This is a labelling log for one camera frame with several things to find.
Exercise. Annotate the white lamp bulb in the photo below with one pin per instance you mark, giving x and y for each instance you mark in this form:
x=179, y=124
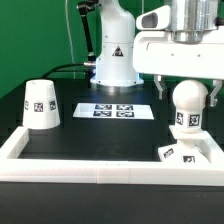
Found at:
x=189, y=98

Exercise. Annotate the white U-shaped fence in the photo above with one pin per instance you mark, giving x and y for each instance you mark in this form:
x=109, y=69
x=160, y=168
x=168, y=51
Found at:
x=15, y=169

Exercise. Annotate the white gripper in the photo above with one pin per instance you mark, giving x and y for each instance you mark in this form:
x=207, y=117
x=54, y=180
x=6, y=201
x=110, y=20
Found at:
x=185, y=40

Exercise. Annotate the white lamp shade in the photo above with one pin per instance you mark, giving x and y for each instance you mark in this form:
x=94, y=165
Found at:
x=40, y=105

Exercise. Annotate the white lamp base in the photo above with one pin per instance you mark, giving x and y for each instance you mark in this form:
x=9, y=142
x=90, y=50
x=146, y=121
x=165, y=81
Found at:
x=185, y=150

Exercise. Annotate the white marker sheet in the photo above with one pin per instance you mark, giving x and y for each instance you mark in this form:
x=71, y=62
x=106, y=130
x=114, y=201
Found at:
x=113, y=111

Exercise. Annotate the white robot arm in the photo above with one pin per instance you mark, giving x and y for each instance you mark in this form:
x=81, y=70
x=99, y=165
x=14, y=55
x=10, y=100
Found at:
x=114, y=66

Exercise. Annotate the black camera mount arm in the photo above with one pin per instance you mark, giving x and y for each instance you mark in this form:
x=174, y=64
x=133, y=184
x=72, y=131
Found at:
x=84, y=7

